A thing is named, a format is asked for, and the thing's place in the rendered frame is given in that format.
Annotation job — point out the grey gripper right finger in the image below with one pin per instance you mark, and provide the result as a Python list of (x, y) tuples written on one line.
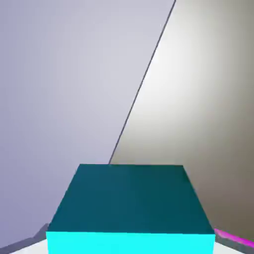
[(228, 248)]

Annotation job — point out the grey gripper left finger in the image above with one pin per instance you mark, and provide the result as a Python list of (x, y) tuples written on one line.
[(29, 247)]

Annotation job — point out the small cyan cube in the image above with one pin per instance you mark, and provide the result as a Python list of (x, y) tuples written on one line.
[(131, 200)]

